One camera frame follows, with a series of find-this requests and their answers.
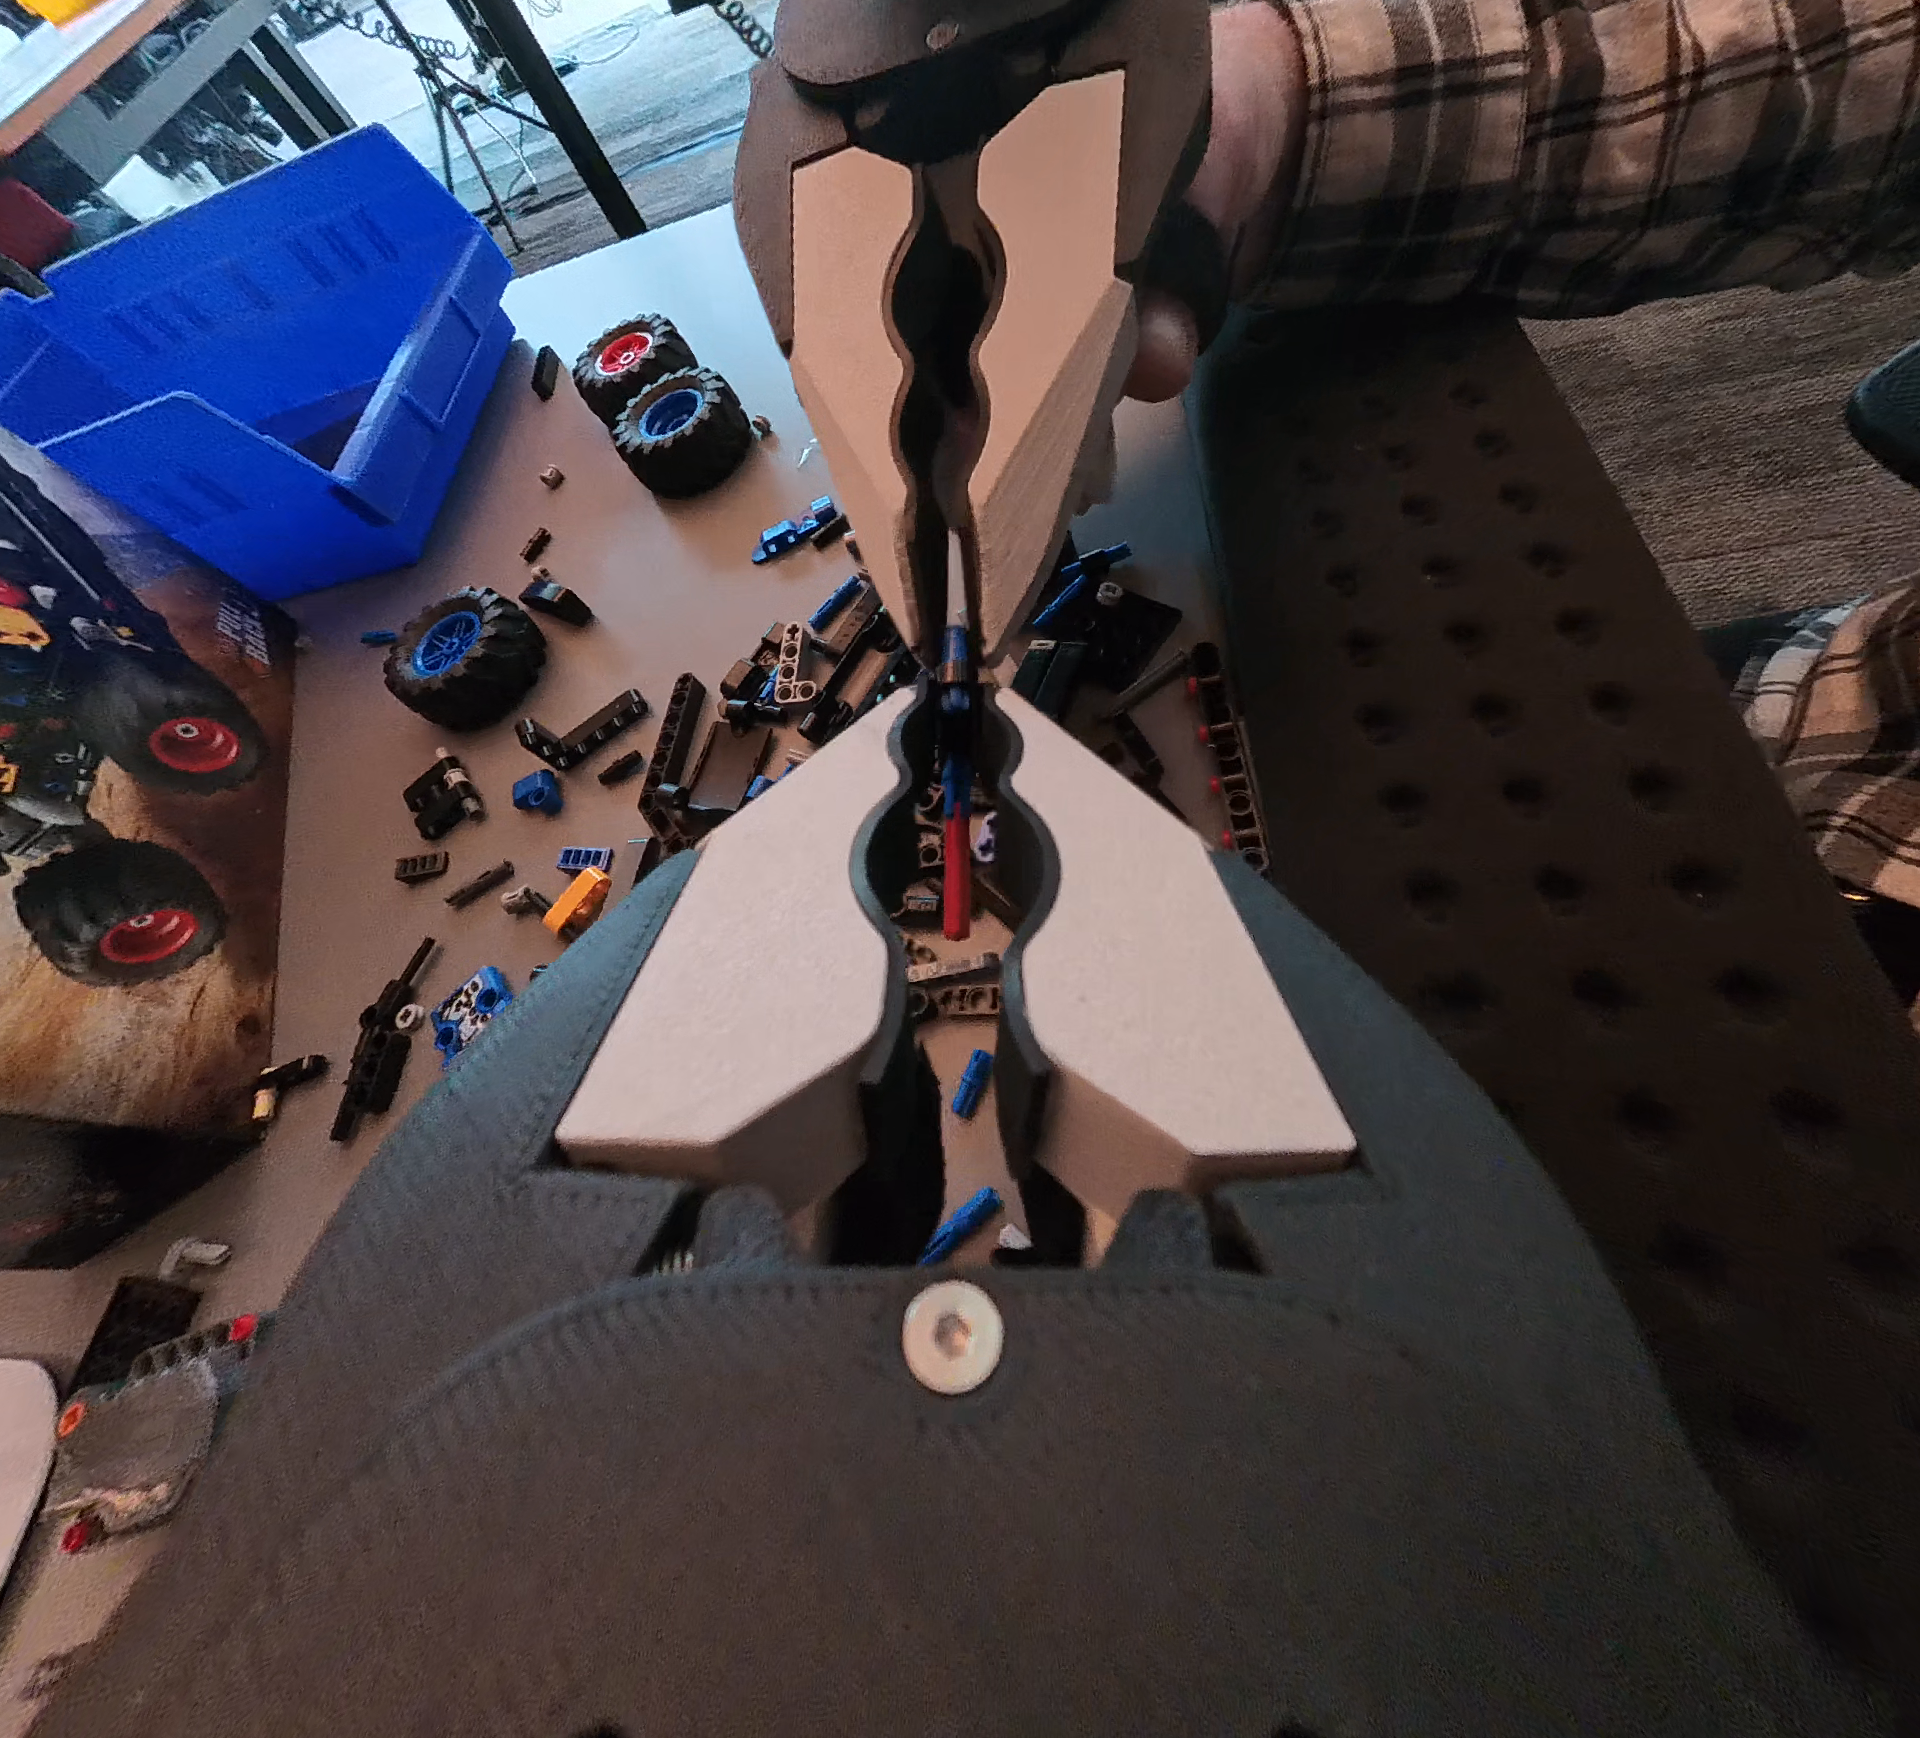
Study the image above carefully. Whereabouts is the black dotted mat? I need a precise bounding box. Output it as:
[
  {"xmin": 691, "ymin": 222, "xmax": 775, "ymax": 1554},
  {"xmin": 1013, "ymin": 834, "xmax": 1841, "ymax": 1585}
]
[{"xmin": 1203, "ymin": 312, "xmax": 1920, "ymax": 1695}]

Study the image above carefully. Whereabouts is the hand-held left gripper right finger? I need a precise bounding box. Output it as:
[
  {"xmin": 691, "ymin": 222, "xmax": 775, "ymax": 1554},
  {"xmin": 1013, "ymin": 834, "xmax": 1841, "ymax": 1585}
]
[{"xmin": 991, "ymin": 697, "xmax": 1359, "ymax": 1225}]

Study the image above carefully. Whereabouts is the black office chair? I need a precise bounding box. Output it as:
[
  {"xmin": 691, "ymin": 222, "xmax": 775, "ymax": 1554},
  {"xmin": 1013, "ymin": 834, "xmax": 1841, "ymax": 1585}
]
[{"xmin": 1844, "ymin": 347, "xmax": 1920, "ymax": 486}]

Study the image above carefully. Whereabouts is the person's plaid shirt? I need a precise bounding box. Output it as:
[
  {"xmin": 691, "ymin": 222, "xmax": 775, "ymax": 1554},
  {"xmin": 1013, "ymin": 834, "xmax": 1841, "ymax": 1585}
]
[{"xmin": 1743, "ymin": 584, "xmax": 1920, "ymax": 915}]

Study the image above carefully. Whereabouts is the black tire blue rim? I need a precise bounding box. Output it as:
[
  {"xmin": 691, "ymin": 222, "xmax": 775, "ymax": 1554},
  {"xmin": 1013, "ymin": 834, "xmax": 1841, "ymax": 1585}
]
[
  {"xmin": 613, "ymin": 366, "xmax": 757, "ymax": 503},
  {"xmin": 382, "ymin": 585, "xmax": 552, "ymax": 734}
]

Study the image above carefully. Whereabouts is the black beam with red pins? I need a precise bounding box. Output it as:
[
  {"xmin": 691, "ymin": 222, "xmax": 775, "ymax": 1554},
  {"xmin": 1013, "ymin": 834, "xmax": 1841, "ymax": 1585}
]
[{"xmin": 1181, "ymin": 647, "xmax": 1269, "ymax": 878}]

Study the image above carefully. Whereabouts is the blue printed toy panel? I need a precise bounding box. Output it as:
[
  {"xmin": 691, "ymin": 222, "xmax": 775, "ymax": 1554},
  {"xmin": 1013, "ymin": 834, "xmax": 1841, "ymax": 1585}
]
[{"xmin": 429, "ymin": 965, "xmax": 518, "ymax": 1062}]

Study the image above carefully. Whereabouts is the black square toy tile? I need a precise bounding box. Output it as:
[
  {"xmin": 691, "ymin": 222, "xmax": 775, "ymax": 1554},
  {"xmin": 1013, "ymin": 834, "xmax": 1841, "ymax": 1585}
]
[{"xmin": 67, "ymin": 1274, "xmax": 207, "ymax": 1389}]

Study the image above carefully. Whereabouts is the black pin assembly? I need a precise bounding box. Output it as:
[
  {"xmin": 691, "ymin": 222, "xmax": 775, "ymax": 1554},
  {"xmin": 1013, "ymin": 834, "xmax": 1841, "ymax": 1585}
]
[{"xmin": 328, "ymin": 935, "xmax": 444, "ymax": 1143}]

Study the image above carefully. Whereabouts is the black tire red rim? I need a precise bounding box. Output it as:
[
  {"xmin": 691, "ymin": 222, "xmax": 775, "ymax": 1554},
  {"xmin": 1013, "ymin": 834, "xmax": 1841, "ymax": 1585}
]
[{"xmin": 570, "ymin": 312, "xmax": 698, "ymax": 422}]

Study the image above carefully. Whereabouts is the person's right hand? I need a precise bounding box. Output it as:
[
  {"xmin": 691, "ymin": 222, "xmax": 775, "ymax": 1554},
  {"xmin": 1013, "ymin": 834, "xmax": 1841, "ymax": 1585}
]
[{"xmin": 1128, "ymin": 0, "xmax": 1307, "ymax": 409}]

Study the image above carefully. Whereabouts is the person's right forearm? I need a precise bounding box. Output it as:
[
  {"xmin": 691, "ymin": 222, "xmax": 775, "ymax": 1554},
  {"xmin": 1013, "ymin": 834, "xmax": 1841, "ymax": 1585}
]
[{"xmin": 1230, "ymin": 0, "xmax": 1920, "ymax": 315}]

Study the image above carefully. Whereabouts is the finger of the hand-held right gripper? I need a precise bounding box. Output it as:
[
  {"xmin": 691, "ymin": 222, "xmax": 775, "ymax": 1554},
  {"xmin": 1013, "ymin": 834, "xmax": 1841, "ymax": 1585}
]
[
  {"xmin": 961, "ymin": 69, "xmax": 1133, "ymax": 667},
  {"xmin": 789, "ymin": 143, "xmax": 961, "ymax": 647}
]

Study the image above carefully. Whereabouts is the grey toy motor block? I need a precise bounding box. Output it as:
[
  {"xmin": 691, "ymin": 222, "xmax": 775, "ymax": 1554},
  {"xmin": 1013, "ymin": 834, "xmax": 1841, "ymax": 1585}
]
[{"xmin": 47, "ymin": 1319, "xmax": 265, "ymax": 1563}]

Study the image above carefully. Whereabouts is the black angled toy beam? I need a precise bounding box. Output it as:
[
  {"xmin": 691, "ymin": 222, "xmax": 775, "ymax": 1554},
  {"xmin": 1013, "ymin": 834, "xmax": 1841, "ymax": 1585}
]
[{"xmin": 511, "ymin": 689, "xmax": 652, "ymax": 773}]

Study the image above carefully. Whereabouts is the white document stand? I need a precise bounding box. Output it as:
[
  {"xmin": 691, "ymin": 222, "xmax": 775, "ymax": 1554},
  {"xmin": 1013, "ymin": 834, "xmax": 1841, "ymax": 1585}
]
[{"xmin": 0, "ymin": 1364, "xmax": 60, "ymax": 1591}]

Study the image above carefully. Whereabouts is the black toy connector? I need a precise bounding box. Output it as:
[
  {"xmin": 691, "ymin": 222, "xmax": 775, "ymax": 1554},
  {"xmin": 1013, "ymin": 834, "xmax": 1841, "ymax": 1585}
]
[{"xmin": 407, "ymin": 751, "xmax": 488, "ymax": 845}]

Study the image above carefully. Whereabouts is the small black toy assembly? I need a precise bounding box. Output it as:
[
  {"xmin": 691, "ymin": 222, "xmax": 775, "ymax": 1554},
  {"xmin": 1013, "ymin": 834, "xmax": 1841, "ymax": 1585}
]
[{"xmin": 914, "ymin": 615, "xmax": 1000, "ymax": 946}]

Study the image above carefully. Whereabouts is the plain blue plastic bin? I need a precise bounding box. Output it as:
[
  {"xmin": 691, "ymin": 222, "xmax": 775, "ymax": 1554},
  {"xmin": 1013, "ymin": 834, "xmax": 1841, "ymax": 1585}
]
[{"xmin": 0, "ymin": 127, "xmax": 518, "ymax": 607}]

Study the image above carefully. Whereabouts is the grey desk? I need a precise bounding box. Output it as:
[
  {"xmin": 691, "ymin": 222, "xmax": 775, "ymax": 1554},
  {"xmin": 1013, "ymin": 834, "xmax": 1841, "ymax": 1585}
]
[{"xmin": 0, "ymin": 211, "xmax": 1261, "ymax": 1680}]

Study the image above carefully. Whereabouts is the toy truck set box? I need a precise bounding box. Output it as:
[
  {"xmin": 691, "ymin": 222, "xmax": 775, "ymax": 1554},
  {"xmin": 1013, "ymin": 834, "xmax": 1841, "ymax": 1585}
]
[{"xmin": 0, "ymin": 433, "xmax": 296, "ymax": 1133}]

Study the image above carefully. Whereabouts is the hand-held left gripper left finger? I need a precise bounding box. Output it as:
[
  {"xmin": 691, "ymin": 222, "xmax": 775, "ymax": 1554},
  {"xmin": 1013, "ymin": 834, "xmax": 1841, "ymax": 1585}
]
[{"xmin": 557, "ymin": 697, "xmax": 937, "ymax": 1216}]

